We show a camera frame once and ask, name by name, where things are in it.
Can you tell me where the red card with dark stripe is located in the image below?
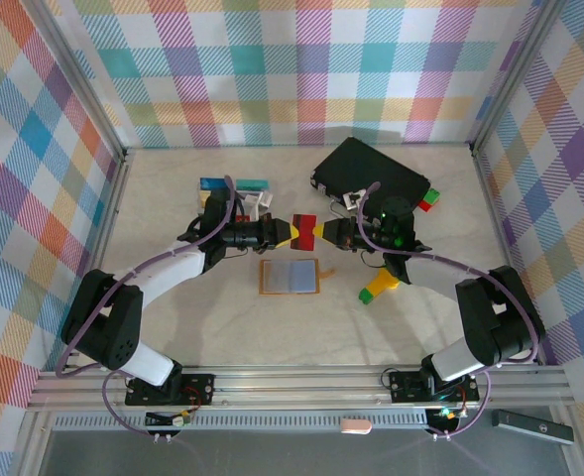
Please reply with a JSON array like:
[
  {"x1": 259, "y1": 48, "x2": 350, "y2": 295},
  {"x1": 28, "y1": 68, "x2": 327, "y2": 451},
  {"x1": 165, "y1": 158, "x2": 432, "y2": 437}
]
[{"x1": 290, "y1": 213, "x2": 319, "y2": 252}]

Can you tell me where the orange card holder wallet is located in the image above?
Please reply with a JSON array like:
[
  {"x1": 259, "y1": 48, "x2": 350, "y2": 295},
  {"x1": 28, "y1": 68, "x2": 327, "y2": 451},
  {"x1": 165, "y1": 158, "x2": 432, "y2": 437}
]
[{"x1": 259, "y1": 258, "x2": 336, "y2": 298}]

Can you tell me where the white VIP card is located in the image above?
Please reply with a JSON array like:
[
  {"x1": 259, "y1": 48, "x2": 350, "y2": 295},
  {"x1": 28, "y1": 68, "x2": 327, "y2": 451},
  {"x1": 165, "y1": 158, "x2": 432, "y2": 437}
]
[{"x1": 237, "y1": 189, "x2": 261, "y2": 219}]

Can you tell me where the red green toy block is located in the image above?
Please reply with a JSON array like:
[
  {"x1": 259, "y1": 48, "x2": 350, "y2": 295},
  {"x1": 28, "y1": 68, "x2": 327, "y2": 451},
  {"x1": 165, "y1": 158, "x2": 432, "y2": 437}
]
[{"x1": 418, "y1": 188, "x2": 442, "y2": 213}]

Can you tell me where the black hard case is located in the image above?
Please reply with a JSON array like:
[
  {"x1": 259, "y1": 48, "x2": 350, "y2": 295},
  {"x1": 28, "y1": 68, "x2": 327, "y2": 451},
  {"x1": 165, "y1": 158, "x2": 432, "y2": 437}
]
[{"x1": 308, "y1": 137, "x2": 431, "y2": 215}]

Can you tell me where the yellow green toy block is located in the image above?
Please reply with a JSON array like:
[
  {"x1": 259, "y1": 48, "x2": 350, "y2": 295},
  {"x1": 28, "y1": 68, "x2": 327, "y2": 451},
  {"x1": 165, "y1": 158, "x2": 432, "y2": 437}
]
[{"x1": 358, "y1": 270, "x2": 402, "y2": 304}]

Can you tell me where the pink oblong plastic piece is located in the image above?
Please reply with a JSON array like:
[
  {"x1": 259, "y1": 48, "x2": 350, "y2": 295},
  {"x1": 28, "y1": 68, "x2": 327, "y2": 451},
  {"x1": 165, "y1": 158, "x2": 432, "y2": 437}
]
[{"x1": 339, "y1": 418, "x2": 374, "y2": 436}]

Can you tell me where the small black controller board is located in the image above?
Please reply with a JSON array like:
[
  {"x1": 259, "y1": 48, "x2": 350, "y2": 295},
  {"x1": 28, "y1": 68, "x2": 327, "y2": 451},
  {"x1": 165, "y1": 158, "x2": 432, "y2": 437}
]
[
  {"x1": 144, "y1": 409, "x2": 193, "y2": 442},
  {"x1": 423, "y1": 406, "x2": 470, "y2": 442}
]

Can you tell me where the black rectangular bar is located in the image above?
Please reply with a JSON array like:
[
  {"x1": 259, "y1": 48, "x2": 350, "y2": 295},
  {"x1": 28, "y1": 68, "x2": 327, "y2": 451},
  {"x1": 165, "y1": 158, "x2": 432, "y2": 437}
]
[{"x1": 491, "y1": 409, "x2": 575, "y2": 445}]

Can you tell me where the aluminium side rail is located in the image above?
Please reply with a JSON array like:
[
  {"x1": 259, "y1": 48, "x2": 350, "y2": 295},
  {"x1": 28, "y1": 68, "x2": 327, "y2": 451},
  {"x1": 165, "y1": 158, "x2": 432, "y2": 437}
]
[
  {"x1": 58, "y1": 148, "x2": 135, "y2": 372},
  {"x1": 469, "y1": 146, "x2": 545, "y2": 368}
]

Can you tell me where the aluminium cross rail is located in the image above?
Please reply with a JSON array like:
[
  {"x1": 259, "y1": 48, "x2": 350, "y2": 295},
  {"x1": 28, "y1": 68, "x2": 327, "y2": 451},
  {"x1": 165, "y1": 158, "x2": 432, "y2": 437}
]
[{"x1": 27, "y1": 365, "x2": 578, "y2": 413}]

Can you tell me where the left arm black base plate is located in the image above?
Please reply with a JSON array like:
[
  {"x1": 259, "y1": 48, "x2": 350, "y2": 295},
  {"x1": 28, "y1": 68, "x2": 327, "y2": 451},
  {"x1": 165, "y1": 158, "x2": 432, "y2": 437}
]
[{"x1": 125, "y1": 372, "x2": 216, "y2": 407}]

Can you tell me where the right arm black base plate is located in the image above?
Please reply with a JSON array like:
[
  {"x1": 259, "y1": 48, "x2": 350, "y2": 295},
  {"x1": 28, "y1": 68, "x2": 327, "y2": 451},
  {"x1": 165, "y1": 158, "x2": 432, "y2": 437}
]
[{"x1": 389, "y1": 370, "x2": 481, "y2": 404}]

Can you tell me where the slotted grey cable duct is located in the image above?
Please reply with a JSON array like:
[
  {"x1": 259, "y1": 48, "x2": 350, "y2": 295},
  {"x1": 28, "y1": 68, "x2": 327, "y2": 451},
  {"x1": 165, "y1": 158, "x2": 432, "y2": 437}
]
[{"x1": 53, "y1": 414, "x2": 429, "y2": 431}]

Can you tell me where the aluminium frame post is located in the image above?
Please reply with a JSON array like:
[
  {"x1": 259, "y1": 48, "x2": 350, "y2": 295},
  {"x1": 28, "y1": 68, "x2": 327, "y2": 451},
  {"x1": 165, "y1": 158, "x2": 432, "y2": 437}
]
[
  {"x1": 21, "y1": 0, "x2": 133, "y2": 159},
  {"x1": 468, "y1": 0, "x2": 568, "y2": 158}
]

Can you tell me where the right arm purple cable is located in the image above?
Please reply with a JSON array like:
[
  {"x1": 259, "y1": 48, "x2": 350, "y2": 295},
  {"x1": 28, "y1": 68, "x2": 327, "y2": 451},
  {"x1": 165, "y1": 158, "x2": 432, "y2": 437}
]
[{"x1": 355, "y1": 180, "x2": 543, "y2": 442}]

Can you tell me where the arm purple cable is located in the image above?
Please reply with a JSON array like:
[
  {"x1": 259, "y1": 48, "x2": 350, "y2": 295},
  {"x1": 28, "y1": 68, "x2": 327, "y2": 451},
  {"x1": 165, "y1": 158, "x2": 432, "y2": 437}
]
[
  {"x1": 355, "y1": 180, "x2": 543, "y2": 442},
  {"x1": 56, "y1": 174, "x2": 239, "y2": 441}
]

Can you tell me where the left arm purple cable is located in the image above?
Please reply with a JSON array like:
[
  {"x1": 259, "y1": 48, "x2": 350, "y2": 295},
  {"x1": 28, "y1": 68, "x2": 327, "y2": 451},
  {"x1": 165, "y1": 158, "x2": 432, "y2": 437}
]
[{"x1": 56, "y1": 174, "x2": 239, "y2": 441}]

